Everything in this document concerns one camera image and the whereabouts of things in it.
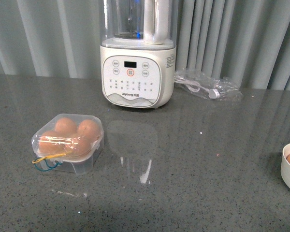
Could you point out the clear plastic bag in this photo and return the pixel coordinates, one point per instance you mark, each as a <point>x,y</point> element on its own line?
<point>206,87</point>

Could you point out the yellow rubber band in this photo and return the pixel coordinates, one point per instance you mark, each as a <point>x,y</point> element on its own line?
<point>59,157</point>

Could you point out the white blender appliance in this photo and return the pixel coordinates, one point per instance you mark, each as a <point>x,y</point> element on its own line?
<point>138,51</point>

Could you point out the clear plastic egg box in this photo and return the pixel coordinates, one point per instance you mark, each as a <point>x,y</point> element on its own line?
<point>77,165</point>

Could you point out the blue rubber band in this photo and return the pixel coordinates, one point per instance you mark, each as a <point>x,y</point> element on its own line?
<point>43,165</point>

